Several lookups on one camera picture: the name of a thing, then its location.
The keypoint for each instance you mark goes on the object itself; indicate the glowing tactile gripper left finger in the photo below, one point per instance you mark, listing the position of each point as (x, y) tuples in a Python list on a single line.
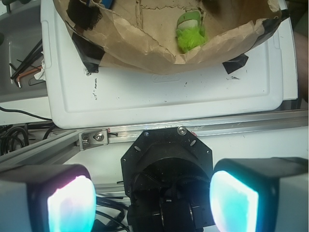
[(46, 198)]

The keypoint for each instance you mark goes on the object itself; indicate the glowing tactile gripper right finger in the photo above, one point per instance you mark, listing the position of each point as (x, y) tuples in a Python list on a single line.
[(261, 195)]

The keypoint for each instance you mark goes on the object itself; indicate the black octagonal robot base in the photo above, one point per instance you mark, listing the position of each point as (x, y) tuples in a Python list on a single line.
[(168, 183)]

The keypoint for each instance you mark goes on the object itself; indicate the green plush animal toy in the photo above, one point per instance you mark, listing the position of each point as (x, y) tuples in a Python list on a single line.
[(190, 32)]

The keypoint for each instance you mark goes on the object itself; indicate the white plastic tray lid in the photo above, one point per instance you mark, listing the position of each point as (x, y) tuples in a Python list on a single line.
[(119, 97)]

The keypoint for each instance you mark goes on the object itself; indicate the grey storage bin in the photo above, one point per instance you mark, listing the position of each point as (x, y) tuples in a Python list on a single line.
[(21, 31)]

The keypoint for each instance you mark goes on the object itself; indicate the brown paper bag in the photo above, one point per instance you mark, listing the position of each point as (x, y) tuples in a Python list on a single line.
[(142, 34)]

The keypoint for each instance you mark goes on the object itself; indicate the aluminium extrusion rail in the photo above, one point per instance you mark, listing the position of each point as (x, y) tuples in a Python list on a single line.
[(62, 147)]

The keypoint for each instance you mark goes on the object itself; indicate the orange handled hex key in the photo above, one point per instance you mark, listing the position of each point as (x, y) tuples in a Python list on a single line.
[(31, 70)]

